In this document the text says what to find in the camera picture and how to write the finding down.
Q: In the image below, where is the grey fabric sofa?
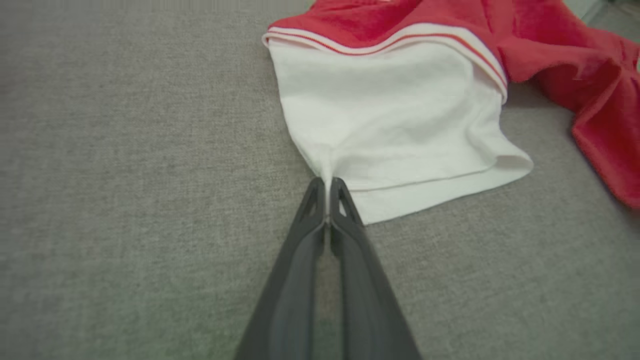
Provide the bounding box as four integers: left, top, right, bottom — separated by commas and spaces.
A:
0, 0, 640, 360

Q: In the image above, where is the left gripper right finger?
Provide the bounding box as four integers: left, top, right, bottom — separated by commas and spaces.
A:
329, 177, 423, 360

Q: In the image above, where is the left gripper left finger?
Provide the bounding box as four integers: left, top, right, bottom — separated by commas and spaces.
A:
235, 177, 328, 360

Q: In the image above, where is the red and white T-shirt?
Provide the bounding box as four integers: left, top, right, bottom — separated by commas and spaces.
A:
261, 0, 640, 226

